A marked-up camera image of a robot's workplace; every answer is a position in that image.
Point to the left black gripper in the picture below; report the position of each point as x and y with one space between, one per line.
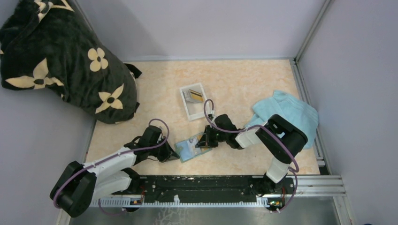
168 154

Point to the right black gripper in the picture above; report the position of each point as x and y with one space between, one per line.
203 142

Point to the white credit card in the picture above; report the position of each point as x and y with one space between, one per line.
192 142

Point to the translucent white plastic bin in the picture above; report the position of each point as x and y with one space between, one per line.
194 111

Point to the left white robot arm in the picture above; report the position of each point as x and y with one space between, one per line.
99 174

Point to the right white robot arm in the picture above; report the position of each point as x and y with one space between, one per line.
279 136

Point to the light blue towel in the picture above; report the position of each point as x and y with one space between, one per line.
297 112

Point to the black floral blanket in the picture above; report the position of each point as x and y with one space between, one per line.
46 44

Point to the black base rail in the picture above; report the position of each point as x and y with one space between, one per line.
206 189

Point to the aluminium frame rail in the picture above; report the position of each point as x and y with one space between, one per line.
304 186

